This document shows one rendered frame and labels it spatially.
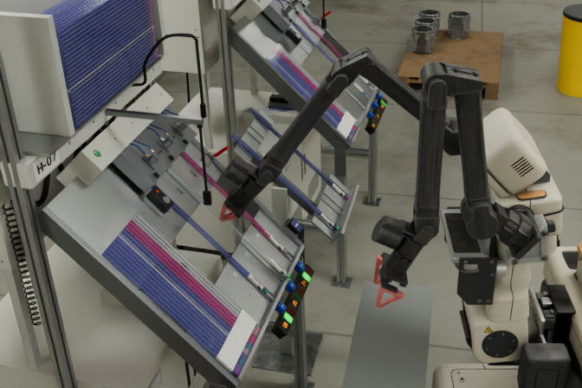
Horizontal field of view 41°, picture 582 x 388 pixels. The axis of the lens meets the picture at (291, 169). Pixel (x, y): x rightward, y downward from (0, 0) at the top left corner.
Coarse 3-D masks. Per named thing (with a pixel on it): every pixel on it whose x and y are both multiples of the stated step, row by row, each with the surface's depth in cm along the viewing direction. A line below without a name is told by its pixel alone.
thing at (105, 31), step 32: (64, 0) 216; (96, 0) 215; (128, 0) 226; (64, 32) 196; (96, 32) 210; (128, 32) 228; (64, 64) 198; (96, 64) 212; (128, 64) 230; (96, 96) 214
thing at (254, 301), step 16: (272, 224) 268; (240, 240) 254; (256, 240) 258; (288, 240) 270; (240, 256) 248; (256, 256) 253; (272, 256) 259; (288, 256) 265; (224, 272) 239; (240, 272) 243; (256, 272) 249; (272, 272) 254; (224, 288) 235; (240, 288) 239; (256, 288) 244; (272, 288) 250; (240, 304) 235; (256, 304) 240; (256, 320) 236; (208, 352) 216; (224, 368) 217
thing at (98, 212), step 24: (192, 168) 256; (216, 168) 264; (72, 192) 215; (96, 192) 221; (120, 192) 227; (144, 192) 234; (168, 192) 241; (72, 216) 210; (96, 216) 216; (120, 216) 222; (144, 216) 229; (168, 216) 236; (96, 240) 211
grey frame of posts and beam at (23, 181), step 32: (0, 64) 182; (160, 64) 258; (0, 96) 183; (128, 96) 239; (0, 128) 189; (96, 128) 222; (32, 160) 194; (32, 192) 200; (32, 224) 202; (32, 256) 208; (64, 352) 224; (64, 384) 229
